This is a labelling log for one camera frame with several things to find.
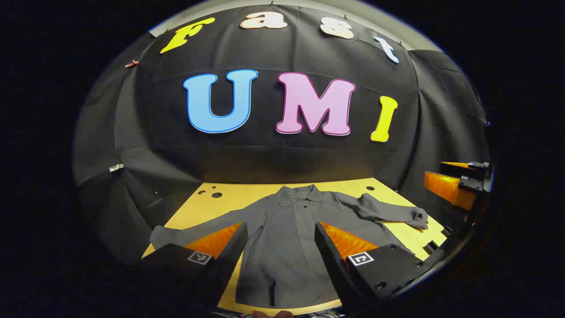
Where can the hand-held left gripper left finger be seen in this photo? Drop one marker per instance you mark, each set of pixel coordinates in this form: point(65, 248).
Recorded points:
point(233, 251)

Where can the small metal clip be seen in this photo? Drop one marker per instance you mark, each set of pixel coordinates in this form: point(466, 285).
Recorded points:
point(116, 167)

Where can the grey long-sleeved shirt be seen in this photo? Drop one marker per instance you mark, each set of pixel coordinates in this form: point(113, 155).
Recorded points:
point(287, 247)

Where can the black backdrop cloth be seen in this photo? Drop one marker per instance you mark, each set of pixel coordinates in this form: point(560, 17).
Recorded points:
point(265, 154)

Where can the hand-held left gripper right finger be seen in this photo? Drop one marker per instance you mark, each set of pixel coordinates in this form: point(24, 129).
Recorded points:
point(329, 255)

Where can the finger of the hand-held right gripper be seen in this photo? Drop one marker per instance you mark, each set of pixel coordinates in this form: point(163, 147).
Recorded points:
point(459, 164)
point(446, 187)

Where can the small red clip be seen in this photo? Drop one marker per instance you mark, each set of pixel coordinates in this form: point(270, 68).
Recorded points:
point(131, 63)

